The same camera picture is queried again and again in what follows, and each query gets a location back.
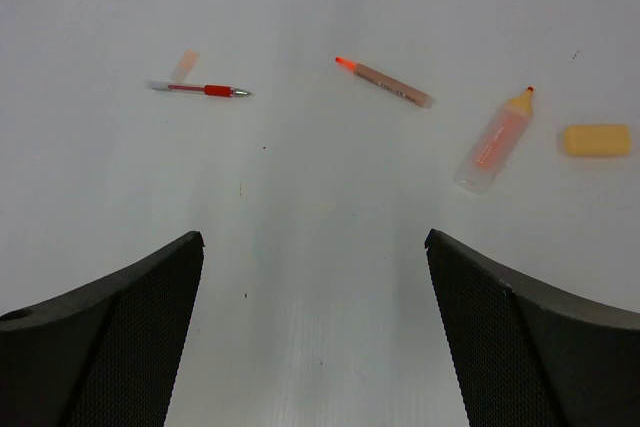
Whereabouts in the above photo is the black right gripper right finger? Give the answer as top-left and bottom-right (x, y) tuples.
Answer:
(425, 230), (639, 426)

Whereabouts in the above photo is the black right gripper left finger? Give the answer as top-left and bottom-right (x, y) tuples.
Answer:
(1, 231), (204, 426)

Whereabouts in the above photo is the translucent orange highlighter marker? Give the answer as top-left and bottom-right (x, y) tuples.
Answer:
(454, 87), (535, 194)

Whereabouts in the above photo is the translucent orange pencil cap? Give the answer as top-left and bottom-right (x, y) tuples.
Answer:
(170, 49), (200, 83)

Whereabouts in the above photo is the wooden orange highlighter pencil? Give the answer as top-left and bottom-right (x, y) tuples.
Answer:
(335, 56), (431, 107)

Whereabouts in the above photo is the red gel pen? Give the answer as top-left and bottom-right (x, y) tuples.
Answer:
(145, 81), (252, 98)

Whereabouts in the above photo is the yellow marker cap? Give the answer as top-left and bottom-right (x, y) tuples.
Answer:
(564, 124), (632, 157)

